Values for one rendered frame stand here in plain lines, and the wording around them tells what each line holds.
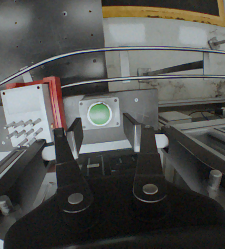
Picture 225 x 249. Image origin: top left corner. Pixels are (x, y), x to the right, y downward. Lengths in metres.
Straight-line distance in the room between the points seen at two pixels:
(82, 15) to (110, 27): 0.74
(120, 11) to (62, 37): 0.88
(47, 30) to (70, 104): 0.39
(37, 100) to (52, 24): 0.44
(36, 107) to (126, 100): 0.23
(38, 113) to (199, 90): 1.53
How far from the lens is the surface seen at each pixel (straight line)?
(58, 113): 0.36
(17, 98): 0.34
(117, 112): 0.29
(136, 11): 1.51
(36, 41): 0.71
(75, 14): 0.71
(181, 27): 1.64
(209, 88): 1.75
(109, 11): 1.46
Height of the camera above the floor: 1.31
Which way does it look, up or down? 74 degrees down
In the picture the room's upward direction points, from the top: 157 degrees clockwise
